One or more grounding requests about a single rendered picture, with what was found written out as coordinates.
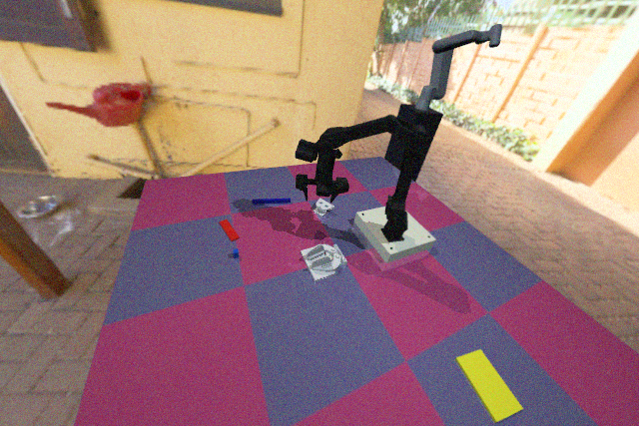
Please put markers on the red flat bar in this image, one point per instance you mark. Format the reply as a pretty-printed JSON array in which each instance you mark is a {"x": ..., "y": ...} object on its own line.
[{"x": 228, "y": 230}]

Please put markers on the yellow flat rectangular plate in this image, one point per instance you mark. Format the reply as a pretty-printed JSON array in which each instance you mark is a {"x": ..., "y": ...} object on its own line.
[{"x": 493, "y": 393}]

